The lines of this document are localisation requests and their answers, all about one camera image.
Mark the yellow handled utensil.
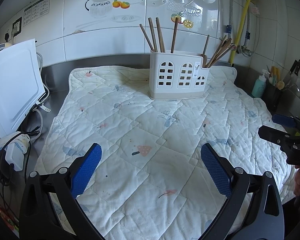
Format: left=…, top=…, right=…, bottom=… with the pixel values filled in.
left=269, top=66, right=282, bottom=81

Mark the yellow gas hose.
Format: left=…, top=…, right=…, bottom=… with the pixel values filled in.
left=229, top=0, right=253, bottom=67

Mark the metal water valve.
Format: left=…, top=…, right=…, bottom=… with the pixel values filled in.
left=241, top=44, right=256, bottom=57

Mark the white power strip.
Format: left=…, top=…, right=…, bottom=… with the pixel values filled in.
left=0, top=132, right=31, bottom=156

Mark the teal pump bottle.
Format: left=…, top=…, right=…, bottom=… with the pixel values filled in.
left=251, top=69, right=267, bottom=98

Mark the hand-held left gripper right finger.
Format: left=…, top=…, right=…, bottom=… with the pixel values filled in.
left=200, top=143, right=283, bottom=240

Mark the white plug adapter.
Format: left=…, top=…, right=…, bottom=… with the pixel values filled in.
left=5, top=141, right=30, bottom=172

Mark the white microwave oven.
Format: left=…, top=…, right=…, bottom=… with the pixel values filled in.
left=0, top=38, right=46, bottom=141

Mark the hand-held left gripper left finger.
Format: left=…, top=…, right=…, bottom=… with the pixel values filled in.
left=19, top=143, right=103, bottom=240

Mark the wall instruction sticker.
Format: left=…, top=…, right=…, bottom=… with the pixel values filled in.
left=23, top=0, right=51, bottom=27

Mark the group of wooden chopsticks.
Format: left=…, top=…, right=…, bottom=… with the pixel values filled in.
left=205, top=35, right=237, bottom=69

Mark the white plastic utensil holder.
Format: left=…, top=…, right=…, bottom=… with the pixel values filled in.
left=148, top=50, right=211, bottom=100

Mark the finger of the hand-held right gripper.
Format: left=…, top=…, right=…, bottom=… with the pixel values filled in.
left=272, top=114, right=300, bottom=128
left=258, top=125, right=294, bottom=146

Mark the corrugated metal hose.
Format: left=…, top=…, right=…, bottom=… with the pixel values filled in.
left=226, top=0, right=234, bottom=40

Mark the person's right hand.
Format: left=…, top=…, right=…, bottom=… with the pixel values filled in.
left=294, top=170, right=300, bottom=196

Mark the black wall socket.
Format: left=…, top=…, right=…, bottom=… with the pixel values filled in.
left=12, top=17, right=23, bottom=34

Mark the black power adapter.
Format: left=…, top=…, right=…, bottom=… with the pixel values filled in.
left=0, top=149, right=12, bottom=178

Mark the white quilted mat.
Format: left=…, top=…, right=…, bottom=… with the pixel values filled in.
left=35, top=65, right=298, bottom=240

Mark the black utensil container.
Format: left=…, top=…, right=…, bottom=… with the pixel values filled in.
left=263, top=80, right=283, bottom=108

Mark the black handled knife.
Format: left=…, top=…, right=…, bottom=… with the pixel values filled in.
left=288, top=59, right=300, bottom=77

